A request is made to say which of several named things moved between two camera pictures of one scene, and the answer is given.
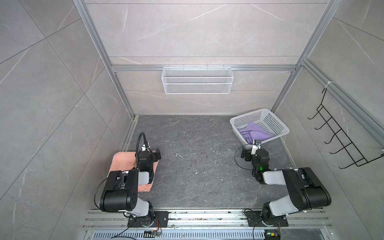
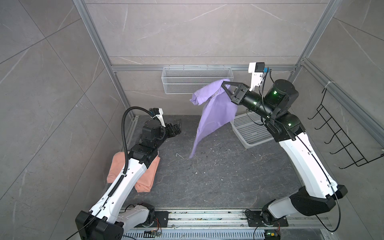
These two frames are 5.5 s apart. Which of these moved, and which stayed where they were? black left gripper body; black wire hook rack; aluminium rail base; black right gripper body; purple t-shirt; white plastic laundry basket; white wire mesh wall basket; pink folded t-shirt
Moved: purple t-shirt; black left gripper body; black right gripper body
Stayed: aluminium rail base; black wire hook rack; pink folded t-shirt; white wire mesh wall basket; white plastic laundry basket
